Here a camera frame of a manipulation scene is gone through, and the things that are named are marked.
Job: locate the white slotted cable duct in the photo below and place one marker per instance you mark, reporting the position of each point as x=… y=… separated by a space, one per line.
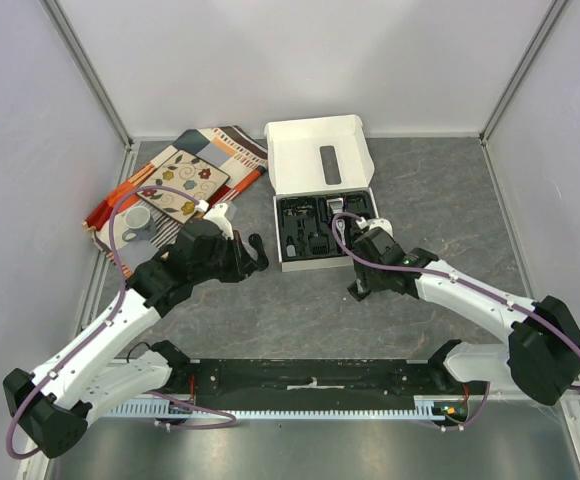
x=161 y=409

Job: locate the grey ceramic mug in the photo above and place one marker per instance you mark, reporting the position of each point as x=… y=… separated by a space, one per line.
x=140 y=226

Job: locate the black guard comb in tray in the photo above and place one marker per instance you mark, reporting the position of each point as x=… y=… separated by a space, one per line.
x=318 y=245

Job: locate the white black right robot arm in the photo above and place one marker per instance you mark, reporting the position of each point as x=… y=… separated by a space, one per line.
x=538 y=347

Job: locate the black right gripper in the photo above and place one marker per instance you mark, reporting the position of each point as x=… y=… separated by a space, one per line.
x=362 y=282

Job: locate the black plastic tray insert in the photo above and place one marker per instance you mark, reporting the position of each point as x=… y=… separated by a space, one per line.
x=299 y=217

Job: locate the silver black hair clipper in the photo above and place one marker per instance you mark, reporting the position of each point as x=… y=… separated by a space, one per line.
x=336 y=207

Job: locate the floral square plate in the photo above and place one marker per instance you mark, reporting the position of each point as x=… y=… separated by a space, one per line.
x=185 y=172

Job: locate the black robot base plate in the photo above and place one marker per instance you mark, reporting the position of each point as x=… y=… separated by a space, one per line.
x=312 y=384

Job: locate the white cardboard clipper box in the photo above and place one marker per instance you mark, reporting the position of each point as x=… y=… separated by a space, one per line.
x=320 y=170

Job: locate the colourful patchwork cloth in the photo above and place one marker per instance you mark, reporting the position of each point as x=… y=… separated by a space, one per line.
x=228 y=148

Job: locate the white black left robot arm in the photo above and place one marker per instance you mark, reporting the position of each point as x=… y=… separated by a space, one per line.
x=60 y=399

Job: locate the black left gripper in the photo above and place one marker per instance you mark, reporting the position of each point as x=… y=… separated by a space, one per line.
x=243 y=262

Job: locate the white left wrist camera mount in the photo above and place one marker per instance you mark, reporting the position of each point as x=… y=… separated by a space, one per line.
x=220 y=214

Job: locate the black clipper guard comb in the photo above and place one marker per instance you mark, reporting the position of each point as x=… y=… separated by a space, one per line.
x=358 y=292

